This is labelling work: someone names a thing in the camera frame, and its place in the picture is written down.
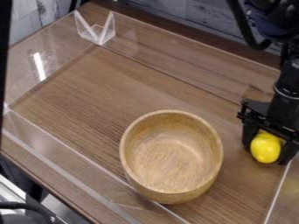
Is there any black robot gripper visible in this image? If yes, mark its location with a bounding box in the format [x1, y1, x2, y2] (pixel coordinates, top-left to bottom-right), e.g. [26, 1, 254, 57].
[238, 99, 299, 165]

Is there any yellow lemon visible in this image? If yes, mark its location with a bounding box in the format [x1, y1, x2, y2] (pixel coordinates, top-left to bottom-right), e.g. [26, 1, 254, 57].
[250, 132, 282, 164]

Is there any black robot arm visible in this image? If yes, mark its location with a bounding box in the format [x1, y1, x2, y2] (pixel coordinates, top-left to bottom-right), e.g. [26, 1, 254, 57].
[228, 0, 299, 165]

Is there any brown wooden bowl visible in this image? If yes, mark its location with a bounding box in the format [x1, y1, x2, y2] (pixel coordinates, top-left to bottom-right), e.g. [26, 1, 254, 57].
[119, 109, 224, 204]

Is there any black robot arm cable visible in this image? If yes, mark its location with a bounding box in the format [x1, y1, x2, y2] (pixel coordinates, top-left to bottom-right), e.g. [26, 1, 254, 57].
[228, 0, 274, 51]

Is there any clear acrylic corner bracket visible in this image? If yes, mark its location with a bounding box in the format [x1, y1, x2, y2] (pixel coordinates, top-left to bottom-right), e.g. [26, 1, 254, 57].
[74, 10, 117, 46]

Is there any black cable lower left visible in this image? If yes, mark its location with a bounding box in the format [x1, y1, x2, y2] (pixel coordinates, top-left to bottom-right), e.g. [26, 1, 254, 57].
[0, 200, 58, 224]

